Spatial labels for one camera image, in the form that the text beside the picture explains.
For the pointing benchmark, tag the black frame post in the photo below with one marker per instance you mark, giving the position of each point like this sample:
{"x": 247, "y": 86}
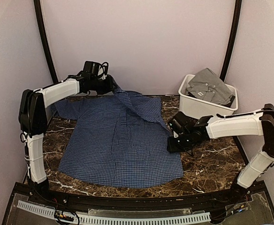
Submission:
{"x": 231, "y": 40}
{"x": 44, "y": 40}

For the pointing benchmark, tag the blue checked long sleeve shirt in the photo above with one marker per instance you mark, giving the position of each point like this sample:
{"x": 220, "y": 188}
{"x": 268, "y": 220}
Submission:
{"x": 119, "y": 141}

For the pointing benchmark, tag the left black frame post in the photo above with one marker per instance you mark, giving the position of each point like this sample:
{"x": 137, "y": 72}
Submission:
{"x": 44, "y": 40}

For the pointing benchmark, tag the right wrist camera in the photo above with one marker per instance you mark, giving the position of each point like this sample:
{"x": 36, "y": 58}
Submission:
{"x": 176, "y": 127}

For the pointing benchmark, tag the white plastic bin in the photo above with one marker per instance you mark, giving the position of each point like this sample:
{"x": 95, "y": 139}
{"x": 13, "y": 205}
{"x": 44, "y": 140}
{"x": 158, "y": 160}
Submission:
{"x": 197, "y": 108}

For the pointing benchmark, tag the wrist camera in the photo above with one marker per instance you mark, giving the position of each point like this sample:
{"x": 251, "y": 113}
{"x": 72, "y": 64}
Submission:
{"x": 103, "y": 70}
{"x": 176, "y": 127}

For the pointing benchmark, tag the black curved front rail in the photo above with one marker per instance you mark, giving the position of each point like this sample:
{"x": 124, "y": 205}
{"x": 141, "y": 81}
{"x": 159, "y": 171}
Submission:
{"x": 211, "y": 201}

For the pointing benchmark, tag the white slotted cable duct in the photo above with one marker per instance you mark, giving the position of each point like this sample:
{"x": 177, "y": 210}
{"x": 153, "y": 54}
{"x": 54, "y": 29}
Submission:
{"x": 84, "y": 219}

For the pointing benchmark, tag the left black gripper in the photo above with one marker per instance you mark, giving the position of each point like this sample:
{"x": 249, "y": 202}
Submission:
{"x": 110, "y": 86}

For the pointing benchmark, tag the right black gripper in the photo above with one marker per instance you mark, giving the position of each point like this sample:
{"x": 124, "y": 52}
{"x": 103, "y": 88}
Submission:
{"x": 172, "y": 147}

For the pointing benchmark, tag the grey folded shirt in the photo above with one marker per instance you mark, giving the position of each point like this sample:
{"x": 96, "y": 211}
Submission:
{"x": 207, "y": 86}

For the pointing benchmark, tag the clear acrylic plate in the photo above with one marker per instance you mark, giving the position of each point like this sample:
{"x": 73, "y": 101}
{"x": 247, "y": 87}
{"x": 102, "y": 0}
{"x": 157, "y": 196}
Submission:
{"x": 139, "y": 213}

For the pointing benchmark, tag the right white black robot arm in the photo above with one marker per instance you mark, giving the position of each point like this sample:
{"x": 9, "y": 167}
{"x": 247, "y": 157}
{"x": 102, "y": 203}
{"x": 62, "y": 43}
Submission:
{"x": 190, "y": 132}

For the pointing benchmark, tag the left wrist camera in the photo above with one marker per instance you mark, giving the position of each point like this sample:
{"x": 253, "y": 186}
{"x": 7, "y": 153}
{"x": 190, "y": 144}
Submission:
{"x": 103, "y": 70}

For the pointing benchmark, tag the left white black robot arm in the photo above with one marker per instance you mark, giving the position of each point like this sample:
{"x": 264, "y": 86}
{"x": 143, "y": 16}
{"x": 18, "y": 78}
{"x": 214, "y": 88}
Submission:
{"x": 33, "y": 114}

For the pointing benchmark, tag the right black frame post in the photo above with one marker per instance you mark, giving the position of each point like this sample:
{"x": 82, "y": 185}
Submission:
{"x": 231, "y": 40}

